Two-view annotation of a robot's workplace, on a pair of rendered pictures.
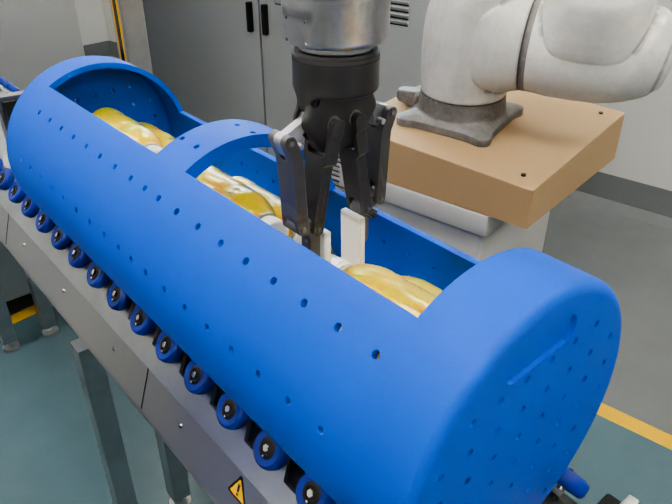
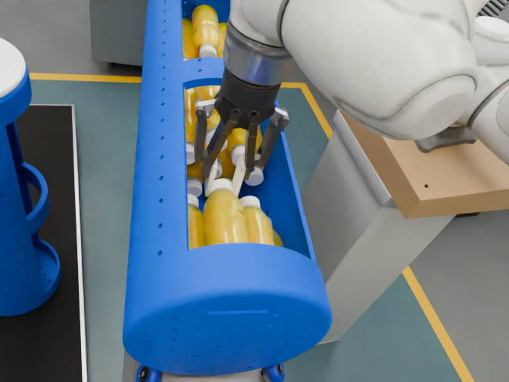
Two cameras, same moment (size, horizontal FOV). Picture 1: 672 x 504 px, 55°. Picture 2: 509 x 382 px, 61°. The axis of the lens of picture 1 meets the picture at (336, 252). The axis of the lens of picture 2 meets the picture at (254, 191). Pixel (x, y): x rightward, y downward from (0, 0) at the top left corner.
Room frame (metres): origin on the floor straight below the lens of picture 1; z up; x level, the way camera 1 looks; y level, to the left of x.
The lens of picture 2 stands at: (0.12, -0.20, 1.66)
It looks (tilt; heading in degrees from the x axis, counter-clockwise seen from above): 46 degrees down; 18
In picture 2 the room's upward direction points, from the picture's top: 20 degrees clockwise
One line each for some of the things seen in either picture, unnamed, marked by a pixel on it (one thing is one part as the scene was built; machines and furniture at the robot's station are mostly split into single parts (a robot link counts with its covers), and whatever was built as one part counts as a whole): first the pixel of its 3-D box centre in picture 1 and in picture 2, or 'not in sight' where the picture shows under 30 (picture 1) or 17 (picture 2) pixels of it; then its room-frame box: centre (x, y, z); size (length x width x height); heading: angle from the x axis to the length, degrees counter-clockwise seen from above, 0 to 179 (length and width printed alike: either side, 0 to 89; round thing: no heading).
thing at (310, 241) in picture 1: (303, 240); (201, 163); (0.53, 0.03, 1.19); 0.03 x 0.01 x 0.05; 131
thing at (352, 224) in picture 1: (352, 243); (238, 177); (0.57, -0.02, 1.16); 0.03 x 0.01 x 0.07; 41
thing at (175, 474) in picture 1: (164, 418); not in sight; (1.17, 0.42, 0.31); 0.06 x 0.06 x 0.63; 40
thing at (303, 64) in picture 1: (335, 98); (246, 98); (0.56, 0.00, 1.32); 0.08 x 0.07 x 0.09; 131
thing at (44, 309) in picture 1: (30, 260); not in sight; (1.92, 1.06, 0.31); 0.06 x 0.06 x 0.63; 40
